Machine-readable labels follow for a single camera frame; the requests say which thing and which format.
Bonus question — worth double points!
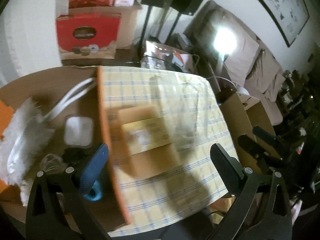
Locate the open cardboard box by table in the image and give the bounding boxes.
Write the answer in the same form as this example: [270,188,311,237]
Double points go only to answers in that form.
[217,90,280,164]

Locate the clear plastic bag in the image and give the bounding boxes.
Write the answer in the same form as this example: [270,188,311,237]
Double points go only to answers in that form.
[149,75,210,154]

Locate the red collection gift bag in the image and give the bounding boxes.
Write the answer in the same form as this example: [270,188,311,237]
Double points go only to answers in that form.
[56,12,121,60]

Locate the shiny plastic wrapped items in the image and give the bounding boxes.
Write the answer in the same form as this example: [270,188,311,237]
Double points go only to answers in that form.
[140,41,197,74]

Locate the blue silicone funnel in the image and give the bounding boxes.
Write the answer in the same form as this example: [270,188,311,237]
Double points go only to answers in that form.
[83,180,103,202]

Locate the yellow lolly's booklet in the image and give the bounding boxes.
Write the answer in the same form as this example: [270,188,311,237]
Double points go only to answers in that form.
[121,118,172,155]

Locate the brown cardboard box behind bags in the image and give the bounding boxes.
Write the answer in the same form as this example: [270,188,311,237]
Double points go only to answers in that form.
[69,3,142,49]

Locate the orange cardboard box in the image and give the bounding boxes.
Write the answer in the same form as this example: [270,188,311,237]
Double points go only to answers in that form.
[1,67,129,232]

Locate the right black speaker on stand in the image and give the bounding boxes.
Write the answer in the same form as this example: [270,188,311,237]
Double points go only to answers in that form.
[165,0,204,43]

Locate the yellow plaid tablecloth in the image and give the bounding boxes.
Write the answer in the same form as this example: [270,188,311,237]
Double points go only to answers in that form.
[97,66,236,237]

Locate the white earphone case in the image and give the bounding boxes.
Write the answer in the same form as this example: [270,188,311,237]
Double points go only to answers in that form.
[64,116,94,147]

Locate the framed ink painting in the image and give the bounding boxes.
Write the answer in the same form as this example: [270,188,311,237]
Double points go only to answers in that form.
[258,0,310,47]

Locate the white fluffy duster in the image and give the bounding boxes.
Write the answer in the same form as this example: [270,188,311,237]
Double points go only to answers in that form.
[1,77,97,206]

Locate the beige sofa with cushions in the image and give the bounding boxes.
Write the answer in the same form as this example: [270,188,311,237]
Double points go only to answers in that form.
[185,1,285,126]

